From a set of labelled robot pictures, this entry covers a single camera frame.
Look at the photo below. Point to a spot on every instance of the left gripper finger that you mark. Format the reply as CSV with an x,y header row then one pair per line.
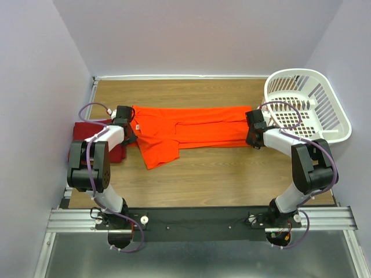
x,y
127,139
133,136

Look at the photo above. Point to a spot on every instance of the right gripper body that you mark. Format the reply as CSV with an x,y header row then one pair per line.
x,y
249,139

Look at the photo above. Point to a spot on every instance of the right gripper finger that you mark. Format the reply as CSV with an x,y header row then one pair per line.
x,y
250,138
256,142

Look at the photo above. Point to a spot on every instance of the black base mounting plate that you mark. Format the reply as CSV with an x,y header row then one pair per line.
x,y
198,224

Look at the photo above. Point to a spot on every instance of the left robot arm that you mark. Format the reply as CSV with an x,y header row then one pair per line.
x,y
89,165

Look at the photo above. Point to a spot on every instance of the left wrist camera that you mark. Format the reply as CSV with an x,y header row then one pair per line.
x,y
112,113

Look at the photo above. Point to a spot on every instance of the orange t-shirt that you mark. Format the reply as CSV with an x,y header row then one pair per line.
x,y
163,132

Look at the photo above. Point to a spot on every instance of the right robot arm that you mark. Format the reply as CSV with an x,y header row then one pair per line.
x,y
313,168

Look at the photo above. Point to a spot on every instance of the white plastic laundry basket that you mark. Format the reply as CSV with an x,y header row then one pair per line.
x,y
289,91

